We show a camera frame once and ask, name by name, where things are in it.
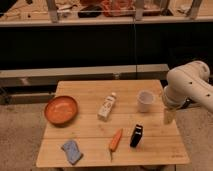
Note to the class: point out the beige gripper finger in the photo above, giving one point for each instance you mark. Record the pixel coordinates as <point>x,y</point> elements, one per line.
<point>169,115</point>

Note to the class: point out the black eraser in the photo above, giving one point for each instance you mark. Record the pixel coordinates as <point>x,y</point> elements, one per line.
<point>136,135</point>

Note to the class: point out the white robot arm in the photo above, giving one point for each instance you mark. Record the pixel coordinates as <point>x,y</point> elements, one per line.
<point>189,81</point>

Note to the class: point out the white cup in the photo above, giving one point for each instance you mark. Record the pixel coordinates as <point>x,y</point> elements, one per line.
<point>145,99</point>

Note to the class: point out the wooden table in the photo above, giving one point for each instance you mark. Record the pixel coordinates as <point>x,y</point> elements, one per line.
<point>161,144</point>

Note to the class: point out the orange carrot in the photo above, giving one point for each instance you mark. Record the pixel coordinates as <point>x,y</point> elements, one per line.
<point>114,142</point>

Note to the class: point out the white bottle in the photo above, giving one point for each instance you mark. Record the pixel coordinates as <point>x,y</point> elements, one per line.
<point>107,106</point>

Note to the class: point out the blue sponge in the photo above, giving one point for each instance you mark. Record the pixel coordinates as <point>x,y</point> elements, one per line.
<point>72,151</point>

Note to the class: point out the orange bowl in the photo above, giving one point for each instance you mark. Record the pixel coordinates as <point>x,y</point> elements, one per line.
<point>61,110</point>

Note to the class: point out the grey metal bench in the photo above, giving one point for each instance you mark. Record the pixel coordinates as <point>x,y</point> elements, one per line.
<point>51,76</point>

